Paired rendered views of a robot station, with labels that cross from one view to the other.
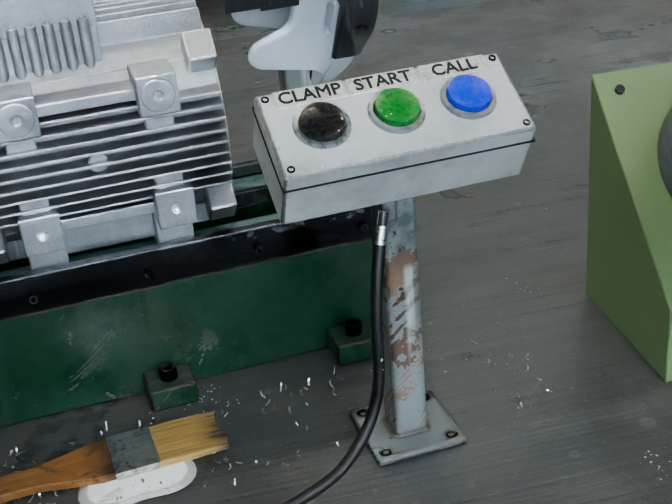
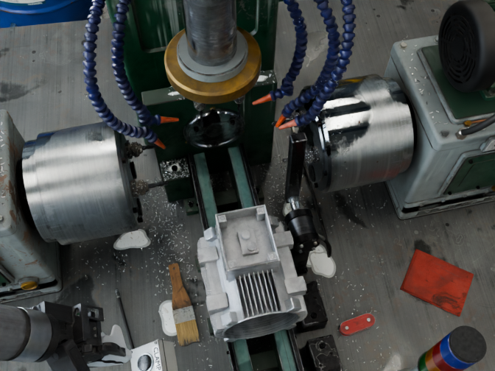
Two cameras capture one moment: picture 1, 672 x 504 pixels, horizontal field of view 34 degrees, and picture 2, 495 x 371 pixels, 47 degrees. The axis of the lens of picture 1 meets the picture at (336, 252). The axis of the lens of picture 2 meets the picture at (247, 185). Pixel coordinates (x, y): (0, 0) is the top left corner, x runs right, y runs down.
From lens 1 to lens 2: 1.20 m
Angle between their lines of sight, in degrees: 67
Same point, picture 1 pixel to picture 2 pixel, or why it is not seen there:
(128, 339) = not seen: hidden behind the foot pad
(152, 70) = (213, 302)
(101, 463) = (178, 305)
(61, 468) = (179, 293)
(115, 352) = not seen: hidden behind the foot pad
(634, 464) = not seen: outside the picture
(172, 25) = (240, 307)
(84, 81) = (222, 277)
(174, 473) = (171, 328)
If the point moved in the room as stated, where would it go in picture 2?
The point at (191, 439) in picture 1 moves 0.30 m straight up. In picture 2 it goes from (184, 333) to (170, 292)
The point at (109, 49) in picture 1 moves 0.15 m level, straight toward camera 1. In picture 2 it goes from (233, 284) to (155, 294)
